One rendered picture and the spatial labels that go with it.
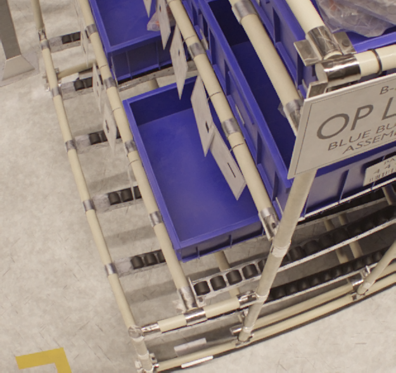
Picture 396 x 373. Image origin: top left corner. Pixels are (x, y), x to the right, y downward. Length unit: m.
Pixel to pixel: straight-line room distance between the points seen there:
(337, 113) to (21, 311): 1.73
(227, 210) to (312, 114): 0.87
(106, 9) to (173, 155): 0.49
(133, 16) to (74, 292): 0.95
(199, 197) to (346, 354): 0.93
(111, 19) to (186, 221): 0.61
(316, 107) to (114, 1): 1.24
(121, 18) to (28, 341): 1.11
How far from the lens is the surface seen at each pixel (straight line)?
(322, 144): 0.97
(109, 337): 2.40
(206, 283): 1.68
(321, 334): 2.43
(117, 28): 1.98
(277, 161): 1.21
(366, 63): 0.85
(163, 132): 1.81
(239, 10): 1.12
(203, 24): 1.49
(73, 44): 2.33
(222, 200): 1.73
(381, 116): 0.98
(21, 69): 2.81
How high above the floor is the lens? 2.34
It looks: 66 degrees down
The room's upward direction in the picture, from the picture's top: 4 degrees clockwise
